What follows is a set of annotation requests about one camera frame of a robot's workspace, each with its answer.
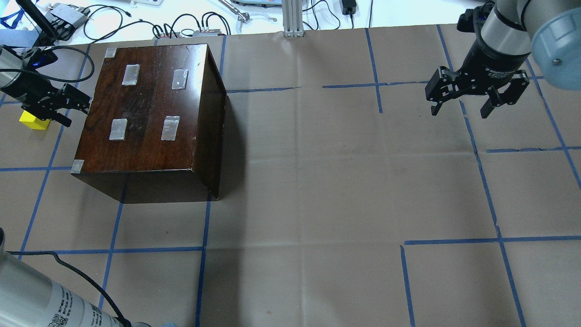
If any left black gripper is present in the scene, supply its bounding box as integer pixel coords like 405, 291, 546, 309
5, 69, 91, 128

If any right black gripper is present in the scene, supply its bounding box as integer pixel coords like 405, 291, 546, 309
425, 66, 531, 119

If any yellow block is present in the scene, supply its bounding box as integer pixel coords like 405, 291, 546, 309
19, 110, 50, 130

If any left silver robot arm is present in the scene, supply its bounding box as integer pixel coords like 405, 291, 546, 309
0, 45, 146, 327

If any dark wooden drawer cabinet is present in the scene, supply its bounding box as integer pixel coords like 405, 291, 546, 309
71, 44, 228, 203

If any black power adapter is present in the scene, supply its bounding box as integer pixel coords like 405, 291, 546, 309
340, 0, 358, 16

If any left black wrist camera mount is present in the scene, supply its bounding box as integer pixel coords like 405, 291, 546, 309
21, 46, 58, 69

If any aluminium frame post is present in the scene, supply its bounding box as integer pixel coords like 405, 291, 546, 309
281, 0, 305, 37

